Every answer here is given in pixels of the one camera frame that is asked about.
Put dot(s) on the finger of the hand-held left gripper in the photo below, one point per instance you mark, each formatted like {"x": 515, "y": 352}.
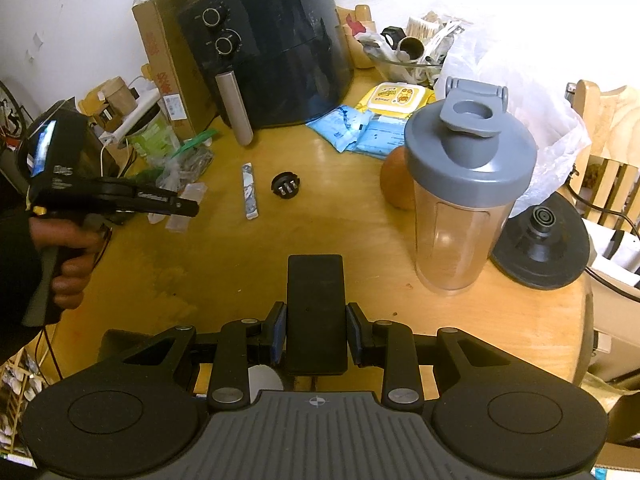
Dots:
{"x": 186, "y": 206}

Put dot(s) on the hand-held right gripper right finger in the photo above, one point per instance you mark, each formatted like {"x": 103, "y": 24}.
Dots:
{"x": 356, "y": 334}

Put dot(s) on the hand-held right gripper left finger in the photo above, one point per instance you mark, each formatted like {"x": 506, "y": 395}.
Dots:
{"x": 278, "y": 336}

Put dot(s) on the clear plastic piece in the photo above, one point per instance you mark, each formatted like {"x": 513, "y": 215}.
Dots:
{"x": 192, "y": 191}

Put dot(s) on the black rectangular box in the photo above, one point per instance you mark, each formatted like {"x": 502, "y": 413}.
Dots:
{"x": 316, "y": 310}

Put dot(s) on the person's left hand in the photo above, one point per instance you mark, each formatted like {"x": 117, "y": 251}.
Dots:
{"x": 70, "y": 280}

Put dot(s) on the clear bag of dark items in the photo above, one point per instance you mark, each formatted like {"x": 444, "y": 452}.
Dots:
{"x": 187, "y": 165}

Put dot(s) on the steel kettle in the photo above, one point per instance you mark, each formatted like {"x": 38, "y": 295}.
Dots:
{"x": 104, "y": 160}

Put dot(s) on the white round object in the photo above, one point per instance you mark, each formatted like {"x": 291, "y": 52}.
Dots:
{"x": 264, "y": 380}

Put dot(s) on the marble pattern stick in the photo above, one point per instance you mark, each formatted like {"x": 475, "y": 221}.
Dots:
{"x": 250, "y": 190}

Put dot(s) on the green label packet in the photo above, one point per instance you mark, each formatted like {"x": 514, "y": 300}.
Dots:
{"x": 152, "y": 140}

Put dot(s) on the bicycle wheel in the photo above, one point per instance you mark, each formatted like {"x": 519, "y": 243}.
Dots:
{"x": 9, "y": 105}

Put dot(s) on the white power strip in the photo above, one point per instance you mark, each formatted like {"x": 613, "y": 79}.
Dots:
{"x": 135, "y": 115}

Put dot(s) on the brown paper jar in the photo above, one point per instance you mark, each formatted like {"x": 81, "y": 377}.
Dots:
{"x": 120, "y": 94}

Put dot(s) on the small black plug adapter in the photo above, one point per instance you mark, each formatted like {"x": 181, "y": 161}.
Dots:
{"x": 286, "y": 186}

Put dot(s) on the brown cardboard box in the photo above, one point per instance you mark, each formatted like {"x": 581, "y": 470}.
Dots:
{"x": 160, "y": 50}

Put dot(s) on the clear shaker bottle grey lid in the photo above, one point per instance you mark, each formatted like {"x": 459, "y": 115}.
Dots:
{"x": 460, "y": 230}

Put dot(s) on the orange fruit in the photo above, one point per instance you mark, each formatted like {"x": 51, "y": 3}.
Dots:
{"x": 397, "y": 180}

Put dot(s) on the blue packet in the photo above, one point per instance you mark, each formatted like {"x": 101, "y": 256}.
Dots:
{"x": 380, "y": 135}
{"x": 337, "y": 125}

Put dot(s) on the black air fryer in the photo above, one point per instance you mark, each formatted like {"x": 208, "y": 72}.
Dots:
{"x": 280, "y": 45}

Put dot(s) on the black kettle base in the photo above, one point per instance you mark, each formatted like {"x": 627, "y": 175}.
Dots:
{"x": 540, "y": 260}

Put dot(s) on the yellow wet wipes pack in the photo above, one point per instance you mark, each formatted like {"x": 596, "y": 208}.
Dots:
{"x": 395, "y": 97}

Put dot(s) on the wooden holder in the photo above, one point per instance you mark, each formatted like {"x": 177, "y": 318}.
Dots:
{"x": 357, "y": 40}

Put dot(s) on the wooden rack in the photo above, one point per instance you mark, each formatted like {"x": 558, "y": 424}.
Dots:
{"x": 17, "y": 400}

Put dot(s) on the glass bowl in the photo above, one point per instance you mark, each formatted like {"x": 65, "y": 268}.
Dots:
{"x": 400, "y": 67}

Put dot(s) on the small black cylinder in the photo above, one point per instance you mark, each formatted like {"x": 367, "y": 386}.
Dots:
{"x": 391, "y": 35}

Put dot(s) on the brown tube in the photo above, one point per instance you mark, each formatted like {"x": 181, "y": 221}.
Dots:
{"x": 412, "y": 49}

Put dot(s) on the white plastic bag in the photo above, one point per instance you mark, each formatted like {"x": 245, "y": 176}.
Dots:
{"x": 555, "y": 130}

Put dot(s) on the cotton swab box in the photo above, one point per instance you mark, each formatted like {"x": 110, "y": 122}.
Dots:
{"x": 425, "y": 25}

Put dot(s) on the wooden chair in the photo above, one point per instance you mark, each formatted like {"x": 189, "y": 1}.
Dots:
{"x": 615, "y": 125}

